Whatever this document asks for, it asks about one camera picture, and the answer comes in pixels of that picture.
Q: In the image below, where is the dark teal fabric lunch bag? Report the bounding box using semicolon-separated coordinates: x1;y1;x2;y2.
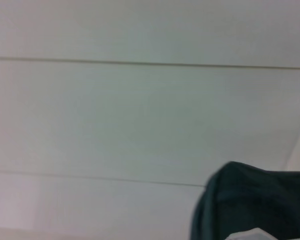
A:
189;161;300;240

